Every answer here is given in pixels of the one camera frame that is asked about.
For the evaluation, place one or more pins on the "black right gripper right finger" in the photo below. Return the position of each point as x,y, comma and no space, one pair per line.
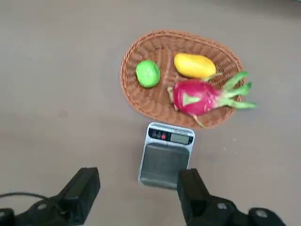
195,200

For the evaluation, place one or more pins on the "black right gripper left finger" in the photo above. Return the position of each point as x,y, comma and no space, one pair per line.
77,195

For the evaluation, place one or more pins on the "white electronic scale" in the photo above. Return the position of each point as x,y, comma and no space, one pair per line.
164,160

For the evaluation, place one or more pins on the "pink dragon fruit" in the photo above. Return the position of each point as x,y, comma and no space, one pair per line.
195,99

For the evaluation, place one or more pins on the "brown wicker basket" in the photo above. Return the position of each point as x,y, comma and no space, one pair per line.
150,103

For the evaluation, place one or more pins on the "yellow mango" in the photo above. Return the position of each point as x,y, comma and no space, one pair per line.
195,66

